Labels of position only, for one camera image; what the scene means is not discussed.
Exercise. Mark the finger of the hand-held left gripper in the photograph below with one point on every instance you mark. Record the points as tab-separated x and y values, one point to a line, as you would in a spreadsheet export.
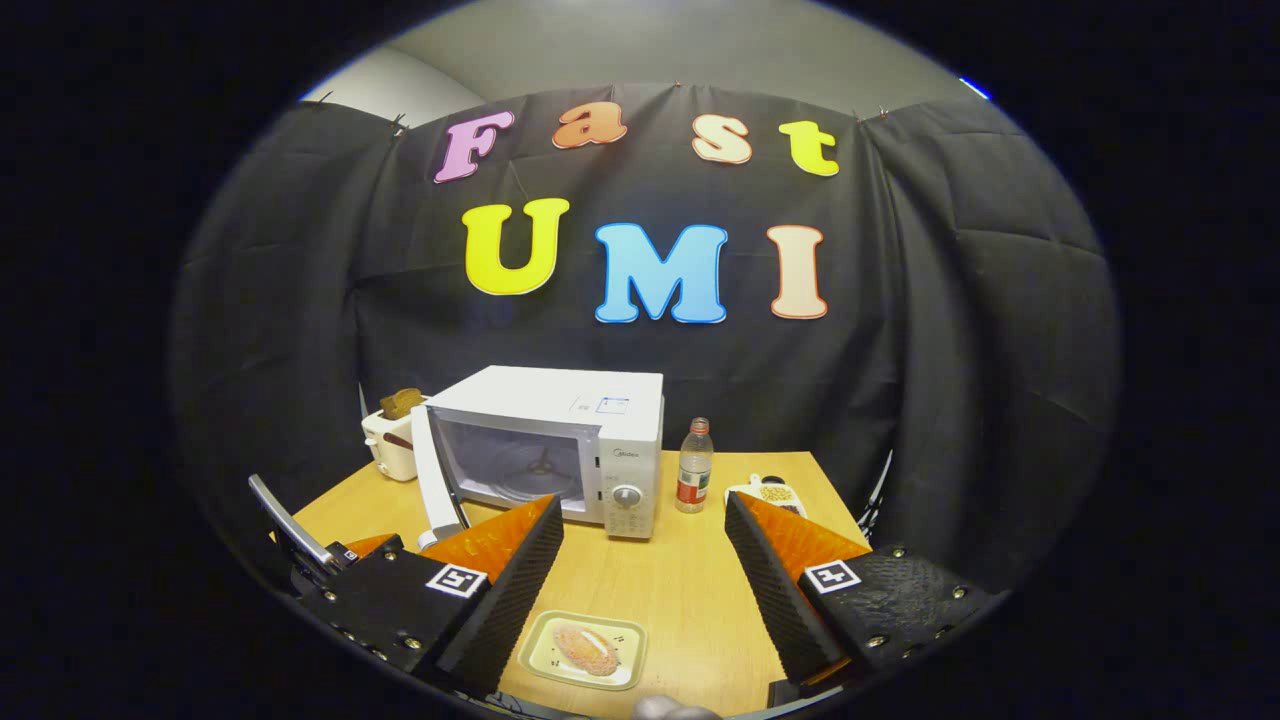
372	545

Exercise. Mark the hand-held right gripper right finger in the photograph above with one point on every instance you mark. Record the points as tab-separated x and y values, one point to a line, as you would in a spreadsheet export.
775	590

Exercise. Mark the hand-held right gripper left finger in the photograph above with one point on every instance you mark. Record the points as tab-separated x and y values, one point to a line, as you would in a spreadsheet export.
510	600

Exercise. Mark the oval bread roll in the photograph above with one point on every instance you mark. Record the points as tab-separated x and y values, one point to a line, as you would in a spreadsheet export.
585	650

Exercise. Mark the white microwave oven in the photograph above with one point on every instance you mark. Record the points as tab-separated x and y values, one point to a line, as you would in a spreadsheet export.
560	400

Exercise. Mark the white toaster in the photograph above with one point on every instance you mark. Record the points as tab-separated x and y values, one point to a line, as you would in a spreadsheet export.
392	455

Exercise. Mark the small white snack dish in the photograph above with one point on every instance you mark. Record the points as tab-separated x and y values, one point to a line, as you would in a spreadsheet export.
775	492

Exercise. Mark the clear plastic bottle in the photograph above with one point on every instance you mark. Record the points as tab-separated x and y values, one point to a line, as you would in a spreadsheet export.
694	470

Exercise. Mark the brown bread slice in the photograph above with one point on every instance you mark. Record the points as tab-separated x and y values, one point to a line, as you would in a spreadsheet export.
402	403

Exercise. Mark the black backdrop cloth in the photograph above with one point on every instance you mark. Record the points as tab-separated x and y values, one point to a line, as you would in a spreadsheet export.
900	350

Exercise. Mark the black binder clip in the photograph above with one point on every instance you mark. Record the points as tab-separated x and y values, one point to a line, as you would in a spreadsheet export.
398	123

